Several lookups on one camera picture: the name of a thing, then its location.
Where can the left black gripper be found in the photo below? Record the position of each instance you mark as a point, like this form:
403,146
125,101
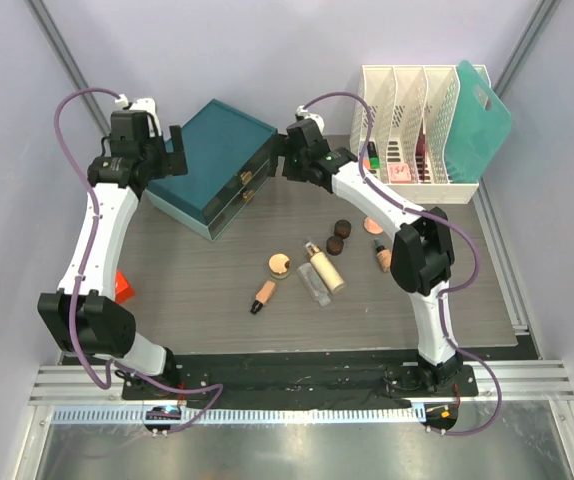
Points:
174,161

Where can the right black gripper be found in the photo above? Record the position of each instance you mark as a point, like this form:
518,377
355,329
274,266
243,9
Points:
277,149

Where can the teal drawer organizer box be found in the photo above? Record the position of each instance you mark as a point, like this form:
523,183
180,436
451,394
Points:
217,140

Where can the dark brown jar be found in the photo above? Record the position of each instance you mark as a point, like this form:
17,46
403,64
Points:
334,245
342,229

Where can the dark brown jar front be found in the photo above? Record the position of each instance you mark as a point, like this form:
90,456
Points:
334,245

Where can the large beige foundation bottle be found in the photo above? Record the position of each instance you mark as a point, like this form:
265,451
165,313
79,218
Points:
324,267

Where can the peach tube black cap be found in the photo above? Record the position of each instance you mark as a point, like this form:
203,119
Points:
263,296

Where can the small foundation dropper bottle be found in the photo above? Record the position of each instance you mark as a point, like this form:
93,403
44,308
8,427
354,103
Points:
383,255

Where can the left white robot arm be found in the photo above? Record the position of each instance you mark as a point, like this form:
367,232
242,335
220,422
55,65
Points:
82,314

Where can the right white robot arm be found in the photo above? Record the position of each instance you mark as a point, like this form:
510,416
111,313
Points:
422,251

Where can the orange highlighter marker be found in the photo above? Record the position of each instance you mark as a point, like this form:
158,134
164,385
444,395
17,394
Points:
366,162

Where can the green highlighter marker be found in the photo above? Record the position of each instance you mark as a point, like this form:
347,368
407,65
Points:
373,157

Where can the pink powder puff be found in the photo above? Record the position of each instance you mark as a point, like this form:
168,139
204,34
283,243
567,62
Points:
372,227

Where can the pink sticky note pad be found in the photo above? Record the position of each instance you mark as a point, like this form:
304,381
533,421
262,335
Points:
399,173

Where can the orange red object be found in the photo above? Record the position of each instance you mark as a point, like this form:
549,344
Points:
123,289

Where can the white file organizer rack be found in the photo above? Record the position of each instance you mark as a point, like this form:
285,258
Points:
401,99

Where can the dark red book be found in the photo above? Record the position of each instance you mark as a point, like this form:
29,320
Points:
420,155

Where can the teal cutting board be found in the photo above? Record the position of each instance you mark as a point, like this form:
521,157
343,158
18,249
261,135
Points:
480,125

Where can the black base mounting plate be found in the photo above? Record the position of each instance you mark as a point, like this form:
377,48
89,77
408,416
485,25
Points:
318,380

